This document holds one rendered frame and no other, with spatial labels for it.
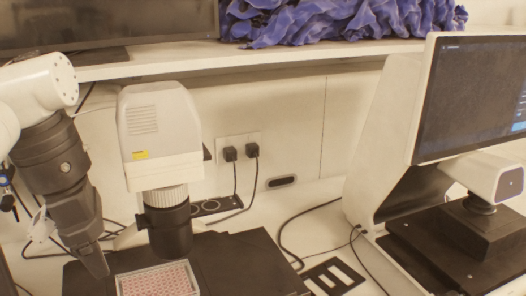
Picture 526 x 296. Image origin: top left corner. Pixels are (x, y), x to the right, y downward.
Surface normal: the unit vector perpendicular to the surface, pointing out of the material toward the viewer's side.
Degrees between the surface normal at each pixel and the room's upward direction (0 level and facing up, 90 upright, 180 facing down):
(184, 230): 90
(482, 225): 0
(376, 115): 90
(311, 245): 0
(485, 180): 79
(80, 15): 86
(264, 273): 0
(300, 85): 90
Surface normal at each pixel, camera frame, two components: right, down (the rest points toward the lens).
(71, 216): 0.39, 0.39
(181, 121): 0.37, 0.11
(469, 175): -0.94, -0.01
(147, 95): 0.29, -0.33
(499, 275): 0.00, -0.91
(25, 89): 0.07, 0.26
